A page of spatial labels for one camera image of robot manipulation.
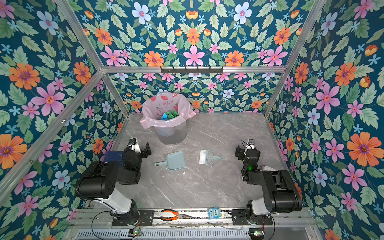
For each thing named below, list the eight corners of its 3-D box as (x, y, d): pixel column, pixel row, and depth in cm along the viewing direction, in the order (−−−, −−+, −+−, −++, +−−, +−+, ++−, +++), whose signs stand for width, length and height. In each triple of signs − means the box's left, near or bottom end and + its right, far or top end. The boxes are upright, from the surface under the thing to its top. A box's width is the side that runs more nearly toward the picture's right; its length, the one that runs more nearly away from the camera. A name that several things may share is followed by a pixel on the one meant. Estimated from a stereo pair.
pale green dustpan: (156, 174, 90) (155, 172, 89) (155, 158, 97) (154, 156, 96) (185, 167, 93) (185, 165, 91) (182, 152, 100) (182, 150, 98)
